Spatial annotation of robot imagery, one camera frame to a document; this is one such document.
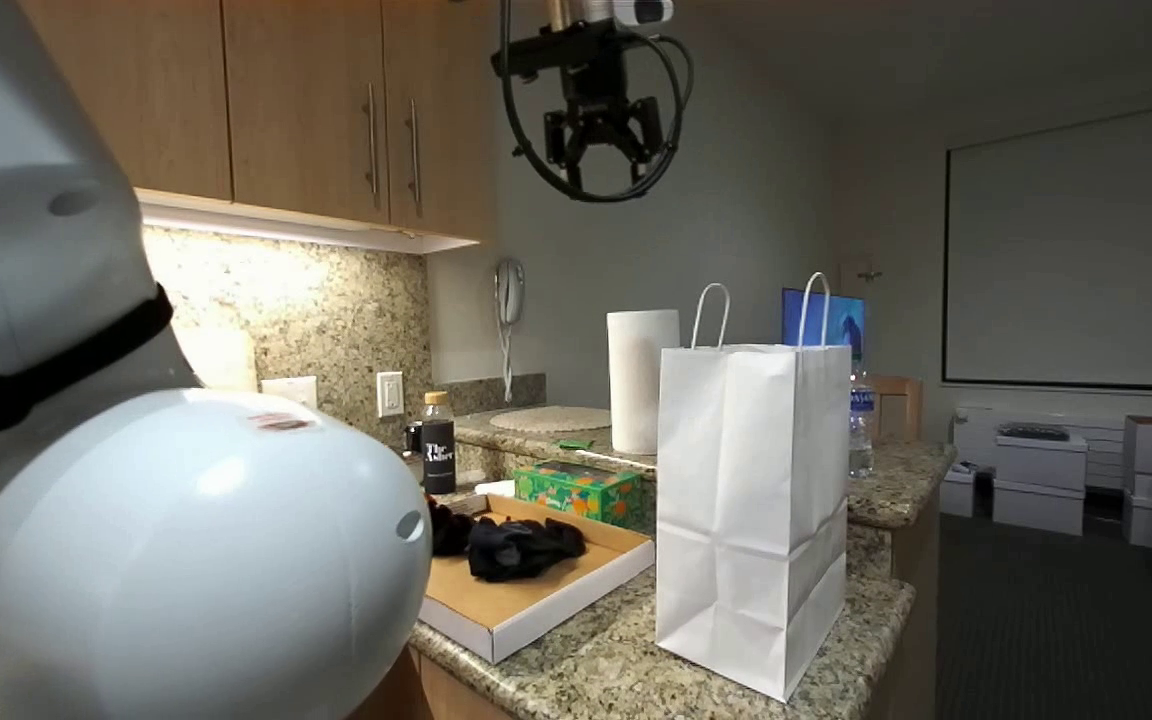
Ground white paper bag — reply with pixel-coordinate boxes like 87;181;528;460
652;270;855;704

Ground black sock pair remaining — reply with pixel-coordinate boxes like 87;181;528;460
427;500;588;583

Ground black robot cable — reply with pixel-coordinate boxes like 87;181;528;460
493;0;696;207

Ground shallow cardboard box tray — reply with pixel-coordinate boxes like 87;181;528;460
419;495;652;660

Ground blue gift bag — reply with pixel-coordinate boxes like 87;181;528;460
781;288;863;353

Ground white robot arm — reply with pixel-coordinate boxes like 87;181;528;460
0;0;433;720

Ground white storage boxes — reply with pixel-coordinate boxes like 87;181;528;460
938;408;1152;547

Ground green tissue box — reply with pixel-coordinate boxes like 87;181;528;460
516;462;642;529

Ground white projector screen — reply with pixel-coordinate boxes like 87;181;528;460
938;112;1152;386

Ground dark sauce bottle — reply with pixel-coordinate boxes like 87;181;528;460
419;390;457;490

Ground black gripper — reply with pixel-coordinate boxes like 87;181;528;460
493;18;662;188

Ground white paper towel roll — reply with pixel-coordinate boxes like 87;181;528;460
608;309;681;457

